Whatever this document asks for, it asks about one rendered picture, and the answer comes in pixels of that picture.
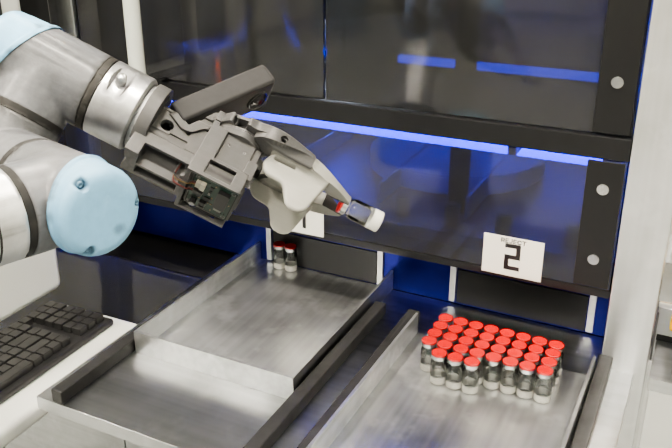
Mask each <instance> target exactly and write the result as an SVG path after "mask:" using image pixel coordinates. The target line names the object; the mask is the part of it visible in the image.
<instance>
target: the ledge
mask: <svg viewBox="0 0 672 448"><path fill-rule="evenodd" d="M671 372H672V343H668V342H664V341H659V340H657V341H656V345H655V350H654V355H653V360H652V365H651V370H650V375H649V380H648V386H647V390H650V391H654V392H658V393H662V394H666V395H670V396H672V378H671Z"/></svg>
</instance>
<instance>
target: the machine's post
mask: <svg viewBox="0 0 672 448"><path fill-rule="evenodd" d="M671 228H672V0H653V5H652V11H651V18H650V25H649V32H648V39H647V46H646V52H645V59H644V66H643V73H642V80H641V87H640V93H639V100H638V107H637V114H636V121H635V128H634V135H633V141H632V148H631V155H630V162H629V169H628V176H627V182H626V189H625V196H624V203H623V210H622V217H621V223H620V230H619V237H618V244H617V251H616V258H615V264H614V271H613V278H612V285H611V292H610V299H609V306H608V312H607V319H606V326H605V333H604V340H603V347H602V353H601V354H602V355H607V356H611V357H613V363H612V369H614V370H618V371H622V372H626V373H630V374H633V380H632V386H631V390H630V394H629V399H628V403H627V407H626V411H625V416H624V420H623V424H622V429H621V433H620V437H619V441H618V446H617V448H634V442H635V437H636V431H637V425H638V419H639V413H640V408H641V402H642V396H643V390H644V384H645V379H646V373H647V367H648V361H649V356H650V350H651V344H652V338H653V332H654V327H655V321H656V315H657V309H658V303H659V298H660V292H661V286H662V280H663V275H664V269H665V263H666V257H667V251H668V246H669V240H670V234H671Z"/></svg>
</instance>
